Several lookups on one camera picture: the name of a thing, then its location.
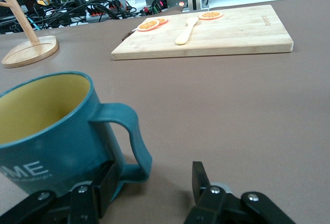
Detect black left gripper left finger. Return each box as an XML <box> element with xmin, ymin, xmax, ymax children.
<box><xmin>0</xmin><ymin>161</ymin><xmax>122</xmax><ymax>224</ymax></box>

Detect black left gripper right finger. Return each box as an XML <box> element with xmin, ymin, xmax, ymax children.
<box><xmin>184</xmin><ymin>161</ymin><xmax>297</xmax><ymax>224</ymax></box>

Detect teal mug yellow inside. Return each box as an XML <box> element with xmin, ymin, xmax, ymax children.
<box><xmin>0</xmin><ymin>71</ymin><xmax>153</xmax><ymax>204</ymax></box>

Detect wooden mug tree rack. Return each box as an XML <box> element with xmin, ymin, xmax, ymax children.
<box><xmin>0</xmin><ymin>0</ymin><xmax>59</xmax><ymax>69</ymax></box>

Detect bamboo cutting board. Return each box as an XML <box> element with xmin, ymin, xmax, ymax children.
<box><xmin>111</xmin><ymin>4</ymin><xmax>294</xmax><ymax>61</ymax></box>

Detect yellow plastic fork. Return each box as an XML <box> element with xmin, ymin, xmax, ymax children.
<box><xmin>175</xmin><ymin>17</ymin><xmax>201</xmax><ymax>45</ymax></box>

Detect metal cutting board handle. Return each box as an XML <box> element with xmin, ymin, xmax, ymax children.
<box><xmin>122</xmin><ymin>27</ymin><xmax>137</xmax><ymax>41</ymax></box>

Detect black cable bundle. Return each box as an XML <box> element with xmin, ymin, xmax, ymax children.
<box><xmin>0</xmin><ymin>0</ymin><xmax>145</xmax><ymax>33</ymax></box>

